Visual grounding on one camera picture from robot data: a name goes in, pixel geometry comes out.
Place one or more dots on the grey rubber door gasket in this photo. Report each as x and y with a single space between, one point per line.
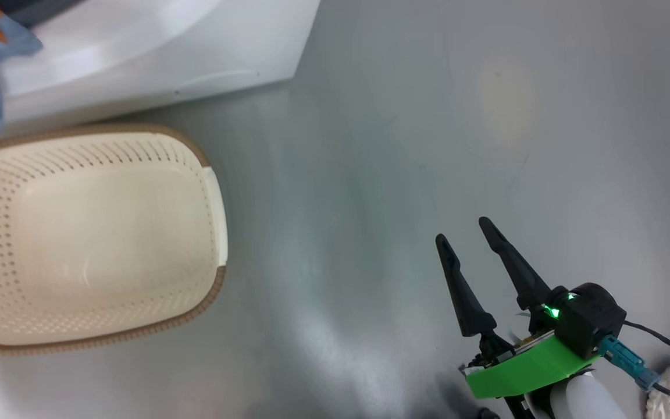
32 11

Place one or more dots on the white washing machine body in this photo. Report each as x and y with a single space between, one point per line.
195 52

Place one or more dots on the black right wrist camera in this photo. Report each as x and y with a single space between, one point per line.
594 320

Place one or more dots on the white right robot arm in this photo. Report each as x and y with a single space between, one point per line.
585 401

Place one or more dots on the cream perforated laundry basket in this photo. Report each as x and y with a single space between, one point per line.
96 233

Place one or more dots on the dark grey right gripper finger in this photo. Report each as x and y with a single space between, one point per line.
521 279
469 308

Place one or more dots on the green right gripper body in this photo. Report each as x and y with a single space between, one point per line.
521 369

